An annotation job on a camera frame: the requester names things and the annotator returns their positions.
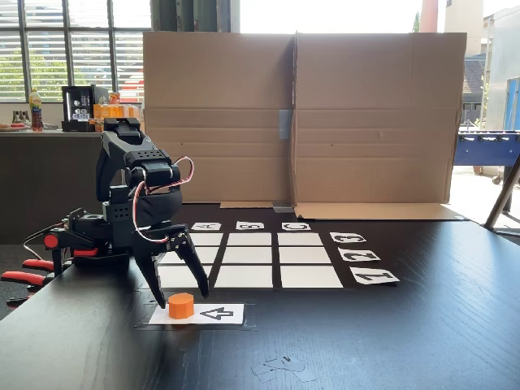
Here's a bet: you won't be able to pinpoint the window with blinds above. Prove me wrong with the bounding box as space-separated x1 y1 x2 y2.
0 0 153 103

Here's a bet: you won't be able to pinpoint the drink bottle with yellow label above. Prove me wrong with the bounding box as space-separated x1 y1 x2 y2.
28 88 44 132

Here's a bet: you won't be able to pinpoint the paper sheet with number 3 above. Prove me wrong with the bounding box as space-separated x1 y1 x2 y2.
329 232 366 244

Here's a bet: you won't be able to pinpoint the orange boxes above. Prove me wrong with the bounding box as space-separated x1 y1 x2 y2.
92 92 143 133

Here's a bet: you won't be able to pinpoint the white paper sheet with arrow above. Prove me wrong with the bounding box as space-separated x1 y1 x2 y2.
148 303 245 326

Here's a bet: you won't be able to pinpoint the round orange token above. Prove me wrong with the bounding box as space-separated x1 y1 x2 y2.
167 292 196 321

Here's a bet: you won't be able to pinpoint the paper sheet with number 2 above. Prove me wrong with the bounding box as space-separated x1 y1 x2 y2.
337 247 382 262

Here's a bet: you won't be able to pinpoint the paper sheet with number 1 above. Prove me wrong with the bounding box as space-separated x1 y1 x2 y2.
349 266 401 286

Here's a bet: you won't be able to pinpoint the blue foosball table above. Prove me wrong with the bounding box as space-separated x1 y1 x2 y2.
453 128 520 186

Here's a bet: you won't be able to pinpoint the clear tape scraps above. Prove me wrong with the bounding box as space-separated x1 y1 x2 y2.
250 355 319 384

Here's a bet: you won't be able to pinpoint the dark counter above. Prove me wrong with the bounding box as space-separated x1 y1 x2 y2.
0 128 144 245

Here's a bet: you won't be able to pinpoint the brown cardboard screen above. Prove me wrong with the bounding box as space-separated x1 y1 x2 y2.
142 31 297 210
292 30 468 223

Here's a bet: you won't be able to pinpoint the red white servo cable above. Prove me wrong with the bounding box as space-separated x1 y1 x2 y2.
131 156 196 245

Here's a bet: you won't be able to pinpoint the white nine-square grid sheet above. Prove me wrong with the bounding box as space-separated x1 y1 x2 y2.
140 230 357 290

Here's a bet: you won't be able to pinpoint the black glass-front cabinet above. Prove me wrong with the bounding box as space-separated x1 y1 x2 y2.
60 84 110 133

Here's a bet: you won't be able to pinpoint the red black clamp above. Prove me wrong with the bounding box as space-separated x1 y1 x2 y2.
0 229 101 306

